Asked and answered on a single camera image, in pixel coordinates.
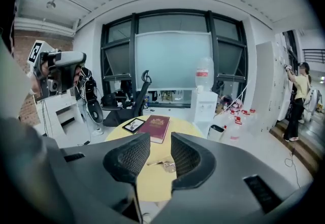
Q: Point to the black backpack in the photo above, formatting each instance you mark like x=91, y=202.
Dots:
x=110, y=99

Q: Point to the black high-back office chair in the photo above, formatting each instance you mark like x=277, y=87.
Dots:
x=142, y=96

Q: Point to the white trash bin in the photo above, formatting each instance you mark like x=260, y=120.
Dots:
x=215, y=132

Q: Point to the black railing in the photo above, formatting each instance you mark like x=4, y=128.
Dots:
x=313, y=50

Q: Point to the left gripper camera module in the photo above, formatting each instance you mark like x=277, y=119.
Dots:
x=53, y=85

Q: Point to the white water dispenser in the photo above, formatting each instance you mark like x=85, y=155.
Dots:
x=203, y=108

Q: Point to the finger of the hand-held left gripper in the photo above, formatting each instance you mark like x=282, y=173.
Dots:
x=68, y=59

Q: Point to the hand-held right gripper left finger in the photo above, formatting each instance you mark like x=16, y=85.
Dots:
x=101, y=192

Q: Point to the black window frame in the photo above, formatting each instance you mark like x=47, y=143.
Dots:
x=134, y=40

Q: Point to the wooden steps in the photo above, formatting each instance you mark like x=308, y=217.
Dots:
x=304, y=152

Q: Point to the clear jug with red cap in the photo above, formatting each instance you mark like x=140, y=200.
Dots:
x=245, y=120
x=253, y=119
x=234, y=131

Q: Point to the red hardcover book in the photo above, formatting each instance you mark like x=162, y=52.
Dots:
x=155, y=127

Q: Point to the frosted glass board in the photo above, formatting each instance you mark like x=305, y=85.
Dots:
x=172, y=60

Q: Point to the person's left forearm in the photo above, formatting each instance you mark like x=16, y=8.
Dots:
x=35, y=85

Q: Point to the clear dispenser bottle red label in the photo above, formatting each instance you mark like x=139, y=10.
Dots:
x=204, y=73

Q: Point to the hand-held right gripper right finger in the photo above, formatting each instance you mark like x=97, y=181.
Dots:
x=228, y=192

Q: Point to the black picture frame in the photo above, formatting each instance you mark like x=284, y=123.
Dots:
x=133, y=125

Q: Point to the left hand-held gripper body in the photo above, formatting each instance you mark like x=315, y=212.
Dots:
x=34, y=51

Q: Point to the person's left hand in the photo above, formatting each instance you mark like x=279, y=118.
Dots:
x=47, y=68

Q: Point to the silver metal machine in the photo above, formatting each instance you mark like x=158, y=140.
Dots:
x=313, y=101

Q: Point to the black oval plastic shell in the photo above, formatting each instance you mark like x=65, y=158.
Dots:
x=97, y=113

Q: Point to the white drawer cabinet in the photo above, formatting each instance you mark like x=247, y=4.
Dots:
x=63, y=101

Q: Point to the white lockers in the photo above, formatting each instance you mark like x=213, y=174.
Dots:
x=266, y=78

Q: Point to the round wooden side table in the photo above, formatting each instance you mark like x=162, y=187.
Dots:
x=155, y=187

